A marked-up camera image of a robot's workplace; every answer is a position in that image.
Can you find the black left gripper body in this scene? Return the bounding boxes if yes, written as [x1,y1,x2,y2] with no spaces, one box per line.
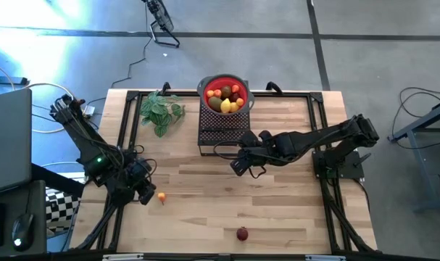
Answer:
[123,159,155,191]

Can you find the potted green plant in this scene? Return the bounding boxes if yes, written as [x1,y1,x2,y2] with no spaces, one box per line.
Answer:
[138,89,187,138]

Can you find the black fan cable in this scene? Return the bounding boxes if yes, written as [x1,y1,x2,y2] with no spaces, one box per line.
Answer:
[86,3,150,107]

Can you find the dark desk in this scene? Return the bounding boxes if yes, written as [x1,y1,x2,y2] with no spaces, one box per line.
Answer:
[0,180,48,257]

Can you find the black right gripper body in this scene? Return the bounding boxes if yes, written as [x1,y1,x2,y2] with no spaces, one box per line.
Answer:
[246,139,275,166]

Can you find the black perforated metal stand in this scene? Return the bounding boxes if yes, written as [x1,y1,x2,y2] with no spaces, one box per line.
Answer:
[197,104,252,157]

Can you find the black white checkerboard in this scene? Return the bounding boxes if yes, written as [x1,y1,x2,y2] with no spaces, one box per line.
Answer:
[44,186,82,236]

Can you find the green kiwi fruit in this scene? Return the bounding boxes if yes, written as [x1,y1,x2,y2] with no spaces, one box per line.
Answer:
[207,96,223,112]

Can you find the white cable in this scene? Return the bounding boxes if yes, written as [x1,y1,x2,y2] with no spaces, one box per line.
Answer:
[0,59,16,91]
[23,82,86,134]

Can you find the black floor fan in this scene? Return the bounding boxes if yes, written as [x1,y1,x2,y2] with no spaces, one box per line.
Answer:
[141,0,181,49]

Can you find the blue-grey metal table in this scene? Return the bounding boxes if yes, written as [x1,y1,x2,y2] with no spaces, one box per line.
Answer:
[388,100,440,215]

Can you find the black aluminium rig frame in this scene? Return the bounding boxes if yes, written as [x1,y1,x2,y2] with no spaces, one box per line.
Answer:
[69,88,378,260]

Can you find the black computer mouse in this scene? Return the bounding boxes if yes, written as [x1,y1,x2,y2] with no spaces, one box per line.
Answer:
[11,212,35,252]

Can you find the red collapsible colander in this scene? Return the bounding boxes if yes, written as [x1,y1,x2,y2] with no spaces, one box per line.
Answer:
[196,73,256,117]

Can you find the black power strip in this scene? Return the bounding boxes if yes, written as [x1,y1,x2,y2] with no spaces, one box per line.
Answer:
[0,75,30,87]

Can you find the black floor cable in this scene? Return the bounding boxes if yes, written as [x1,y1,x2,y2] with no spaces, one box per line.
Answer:
[390,86,440,150]

